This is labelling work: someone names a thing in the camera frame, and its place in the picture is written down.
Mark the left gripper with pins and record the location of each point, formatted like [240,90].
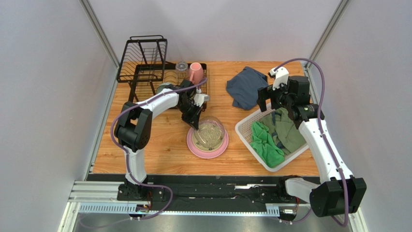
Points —
[194,120]

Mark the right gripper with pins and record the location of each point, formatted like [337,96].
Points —
[270,97]

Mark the clear glass plate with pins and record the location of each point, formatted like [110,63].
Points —
[211,122]

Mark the pink plate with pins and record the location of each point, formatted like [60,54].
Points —
[206,154]

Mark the cream patterned plate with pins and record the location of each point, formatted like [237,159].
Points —
[208,139]

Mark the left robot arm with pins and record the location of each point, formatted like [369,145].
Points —
[131,129]

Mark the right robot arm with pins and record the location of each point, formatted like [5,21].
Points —
[322,154]

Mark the olive green shirt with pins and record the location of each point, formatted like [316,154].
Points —
[283,131]

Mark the light green bowl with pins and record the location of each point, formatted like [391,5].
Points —
[162,86]

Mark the pink mug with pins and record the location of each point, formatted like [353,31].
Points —
[196,73]

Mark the white plastic basket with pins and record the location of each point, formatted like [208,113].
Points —
[244,131]

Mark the folded blue cloth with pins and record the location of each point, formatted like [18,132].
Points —
[244,86]

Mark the clear glass cup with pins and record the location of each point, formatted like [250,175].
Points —
[182,70]

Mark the bright green towel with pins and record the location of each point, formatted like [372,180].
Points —
[263,144]

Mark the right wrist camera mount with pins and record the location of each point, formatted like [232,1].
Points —
[280,76]

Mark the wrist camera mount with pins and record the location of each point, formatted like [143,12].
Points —
[200,98]
[280,76]

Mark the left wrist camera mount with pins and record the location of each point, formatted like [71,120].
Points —
[200,98]

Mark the black wire dish rack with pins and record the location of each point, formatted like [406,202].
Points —
[144,66]

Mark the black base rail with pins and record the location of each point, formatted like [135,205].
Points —
[199,195]

